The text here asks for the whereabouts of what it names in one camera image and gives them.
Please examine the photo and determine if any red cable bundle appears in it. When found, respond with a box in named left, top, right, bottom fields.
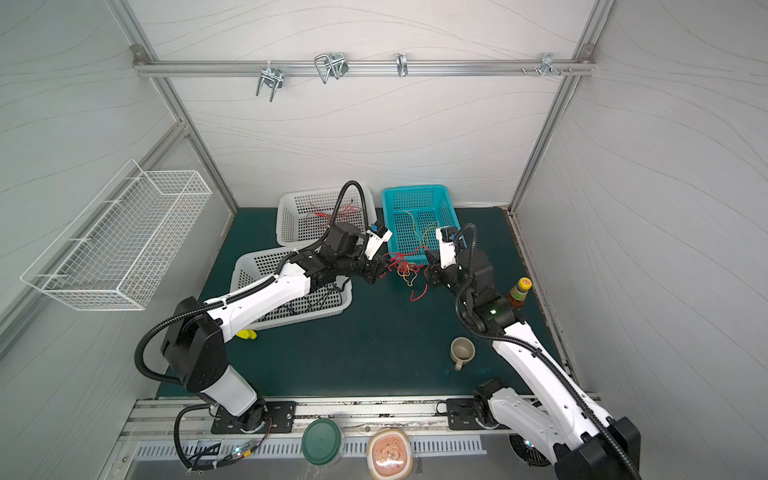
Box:
left=383, top=251, right=430, bottom=302

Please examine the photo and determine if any red alligator clip lead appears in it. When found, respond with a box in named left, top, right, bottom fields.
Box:
left=300, top=203, right=361, bottom=228

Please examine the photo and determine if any black cable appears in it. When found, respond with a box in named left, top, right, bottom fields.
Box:
left=281, top=287, right=346, bottom=316

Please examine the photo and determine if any white plastic basket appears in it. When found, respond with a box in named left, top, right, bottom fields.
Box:
left=230, top=247, right=352, bottom=331
left=275, top=185, right=377, bottom=249

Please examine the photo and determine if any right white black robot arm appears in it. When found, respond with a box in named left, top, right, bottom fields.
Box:
left=426, top=251, right=641, bottom=479

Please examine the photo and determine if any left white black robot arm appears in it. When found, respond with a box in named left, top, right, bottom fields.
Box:
left=134, top=222, right=393, bottom=431

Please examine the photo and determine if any brown sauce bottle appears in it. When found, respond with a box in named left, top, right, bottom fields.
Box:
left=508, top=277, right=533, bottom=309

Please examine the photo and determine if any teal plastic basket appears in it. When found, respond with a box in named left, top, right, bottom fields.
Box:
left=382, top=185, right=459, bottom=265

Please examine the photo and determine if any beige ceramic mug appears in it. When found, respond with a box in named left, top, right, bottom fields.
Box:
left=449, top=337, right=476, bottom=371

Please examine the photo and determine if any green round lid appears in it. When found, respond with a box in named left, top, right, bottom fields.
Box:
left=301, top=418, right=344, bottom=466

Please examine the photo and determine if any middle metal u-bolt clamp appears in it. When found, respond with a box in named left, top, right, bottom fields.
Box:
left=314, top=52, right=349, bottom=84

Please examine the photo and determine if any metal u-bolt clamp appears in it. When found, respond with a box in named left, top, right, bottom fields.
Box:
left=255, top=66, right=284, bottom=102
left=314, top=52, right=349, bottom=84

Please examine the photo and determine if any pink lidded food container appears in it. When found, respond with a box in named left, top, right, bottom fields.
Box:
left=366, top=428, right=414, bottom=480

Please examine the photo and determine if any left metal u-bolt clamp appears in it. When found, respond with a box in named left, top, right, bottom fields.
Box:
left=255, top=66, right=284, bottom=102

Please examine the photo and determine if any small metal hook clamp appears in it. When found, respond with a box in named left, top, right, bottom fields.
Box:
left=395, top=53, right=408, bottom=78

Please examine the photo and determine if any loose wiring harness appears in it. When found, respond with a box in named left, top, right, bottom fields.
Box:
left=172, top=404, right=274, bottom=472

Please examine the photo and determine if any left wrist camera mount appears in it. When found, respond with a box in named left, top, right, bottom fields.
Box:
left=364, top=220, right=393, bottom=260

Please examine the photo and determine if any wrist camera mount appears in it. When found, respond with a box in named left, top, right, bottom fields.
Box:
left=435, top=226, right=459, bottom=269
left=364, top=220, right=393, bottom=260

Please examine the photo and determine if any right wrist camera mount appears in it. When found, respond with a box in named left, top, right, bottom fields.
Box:
left=435, top=226, right=459, bottom=269

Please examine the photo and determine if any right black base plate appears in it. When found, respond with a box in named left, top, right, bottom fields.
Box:
left=444, top=397, right=484, bottom=431

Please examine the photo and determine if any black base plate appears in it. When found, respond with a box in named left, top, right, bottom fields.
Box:
left=444, top=397, right=484, bottom=431
left=211, top=399, right=297, bottom=435

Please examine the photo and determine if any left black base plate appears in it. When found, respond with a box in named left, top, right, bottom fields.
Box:
left=211, top=399, right=297, bottom=435

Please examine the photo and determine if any right metal bracket clamp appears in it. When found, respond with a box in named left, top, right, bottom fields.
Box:
left=520, top=53, right=572, bottom=77

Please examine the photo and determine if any white wire wall basket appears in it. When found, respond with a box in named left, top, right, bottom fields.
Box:
left=20, top=160, right=211, bottom=312

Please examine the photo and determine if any aluminium cross rail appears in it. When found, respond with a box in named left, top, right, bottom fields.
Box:
left=134, top=57, right=597, bottom=78

